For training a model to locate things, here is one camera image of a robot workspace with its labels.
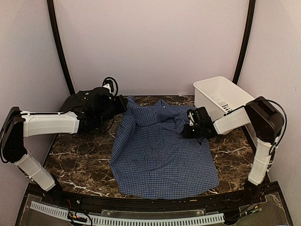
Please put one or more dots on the blue checked long sleeve shirt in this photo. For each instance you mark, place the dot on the blue checked long sleeve shirt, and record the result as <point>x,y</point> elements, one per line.
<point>151,159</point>

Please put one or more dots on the white plastic basket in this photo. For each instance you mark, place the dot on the white plastic basket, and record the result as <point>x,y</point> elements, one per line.
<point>219,96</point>

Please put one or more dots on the black right frame post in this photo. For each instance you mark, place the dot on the black right frame post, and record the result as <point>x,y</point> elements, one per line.
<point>245,41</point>

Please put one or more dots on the black frame post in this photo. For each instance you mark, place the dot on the black frame post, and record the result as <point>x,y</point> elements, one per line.
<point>59,47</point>
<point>245,41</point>

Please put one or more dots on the white slotted cable duct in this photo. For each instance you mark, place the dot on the white slotted cable duct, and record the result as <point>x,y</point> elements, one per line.
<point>121,218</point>

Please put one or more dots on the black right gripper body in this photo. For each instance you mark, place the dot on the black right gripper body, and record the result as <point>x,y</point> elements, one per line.
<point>197,133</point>

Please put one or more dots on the black striped folded shirt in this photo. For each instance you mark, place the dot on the black striped folded shirt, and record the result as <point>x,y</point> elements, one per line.
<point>80,101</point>

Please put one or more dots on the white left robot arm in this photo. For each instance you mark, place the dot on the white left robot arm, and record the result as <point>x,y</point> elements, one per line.
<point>20,125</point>

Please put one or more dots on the black front table rail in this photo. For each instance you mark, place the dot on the black front table rail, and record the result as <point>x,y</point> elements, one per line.
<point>222,202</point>

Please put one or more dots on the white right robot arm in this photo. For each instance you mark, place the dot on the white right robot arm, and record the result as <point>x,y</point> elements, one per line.
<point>268,122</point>

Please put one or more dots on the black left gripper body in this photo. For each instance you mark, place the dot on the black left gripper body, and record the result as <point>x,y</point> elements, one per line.
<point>106,113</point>

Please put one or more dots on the black left frame post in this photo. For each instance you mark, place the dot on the black left frame post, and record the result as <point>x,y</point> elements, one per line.
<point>59,47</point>

